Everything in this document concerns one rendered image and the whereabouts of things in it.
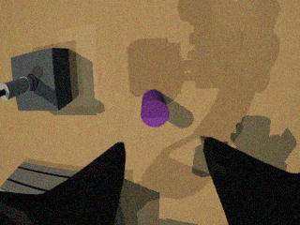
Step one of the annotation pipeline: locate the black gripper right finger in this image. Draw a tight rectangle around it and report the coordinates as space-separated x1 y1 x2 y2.
202 136 300 225

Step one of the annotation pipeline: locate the white marker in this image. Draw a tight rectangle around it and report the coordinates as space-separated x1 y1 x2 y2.
0 75 37 101

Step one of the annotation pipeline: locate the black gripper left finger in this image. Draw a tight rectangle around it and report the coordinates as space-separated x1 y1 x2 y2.
0 142 127 225

